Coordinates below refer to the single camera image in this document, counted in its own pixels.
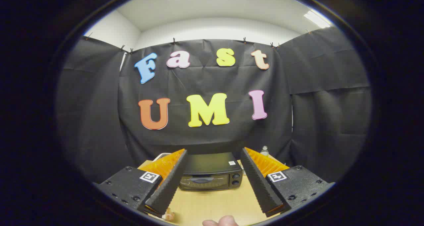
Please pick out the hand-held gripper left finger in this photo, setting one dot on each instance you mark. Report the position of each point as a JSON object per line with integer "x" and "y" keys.
{"x": 169, "y": 186}

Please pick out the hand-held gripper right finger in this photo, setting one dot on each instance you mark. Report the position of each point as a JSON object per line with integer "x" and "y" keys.
{"x": 260, "y": 186}

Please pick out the toast sandwich with lettuce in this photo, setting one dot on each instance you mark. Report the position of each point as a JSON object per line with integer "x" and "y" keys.
{"x": 169, "y": 215}

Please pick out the black toaster oven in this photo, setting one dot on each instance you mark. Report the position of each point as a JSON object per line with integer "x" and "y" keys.
{"x": 212, "y": 164}

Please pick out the white pop-up toaster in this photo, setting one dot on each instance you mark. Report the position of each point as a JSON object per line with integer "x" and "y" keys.
{"x": 160, "y": 156}

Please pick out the green label drink bottle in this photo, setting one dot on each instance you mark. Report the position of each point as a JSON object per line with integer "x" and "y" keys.
{"x": 264, "y": 151}

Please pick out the ceiling light panel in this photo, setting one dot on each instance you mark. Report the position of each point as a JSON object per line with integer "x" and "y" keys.
{"x": 317, "y": 19}

